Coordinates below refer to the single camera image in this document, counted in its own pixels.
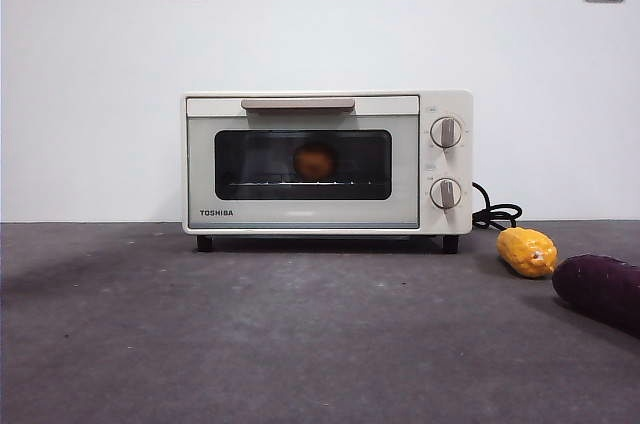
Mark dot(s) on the brown potato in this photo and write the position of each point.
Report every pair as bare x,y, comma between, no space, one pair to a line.
315,161

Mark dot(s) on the round cream oven knob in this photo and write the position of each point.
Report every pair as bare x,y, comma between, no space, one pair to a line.
446,132
446,193

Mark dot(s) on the cream Toshiba toaster oven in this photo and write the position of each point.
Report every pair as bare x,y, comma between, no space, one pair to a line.
450,229

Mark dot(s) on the purple sweet potato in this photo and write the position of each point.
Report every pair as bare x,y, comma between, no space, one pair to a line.
600,291

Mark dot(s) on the yellow corn cob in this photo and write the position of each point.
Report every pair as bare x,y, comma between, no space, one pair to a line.
522,251

